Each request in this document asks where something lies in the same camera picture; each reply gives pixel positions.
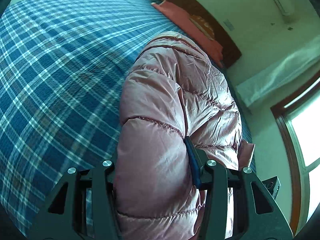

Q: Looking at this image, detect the red pillow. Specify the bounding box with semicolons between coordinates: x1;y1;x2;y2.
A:
151;1;223;67

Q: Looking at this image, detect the embroidered cushion on pillow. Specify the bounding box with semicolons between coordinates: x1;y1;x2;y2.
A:
189;15;215;41

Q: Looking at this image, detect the blue plaid bed sheet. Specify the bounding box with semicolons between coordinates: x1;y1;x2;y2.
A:
0;0;257;239

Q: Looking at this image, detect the white curtain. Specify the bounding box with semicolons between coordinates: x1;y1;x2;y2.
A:
236;47;319;107

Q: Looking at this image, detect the window with wooden frame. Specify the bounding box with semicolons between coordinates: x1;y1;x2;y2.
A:
271;73;319;235

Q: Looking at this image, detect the dark wooden headboard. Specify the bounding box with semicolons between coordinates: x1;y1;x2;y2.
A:
162;0;242;68

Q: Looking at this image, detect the pink quilted down jacket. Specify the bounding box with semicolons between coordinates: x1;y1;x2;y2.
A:
114;31;255;239

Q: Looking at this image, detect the wall switch plate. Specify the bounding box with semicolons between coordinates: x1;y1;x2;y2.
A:
224;19;234;31

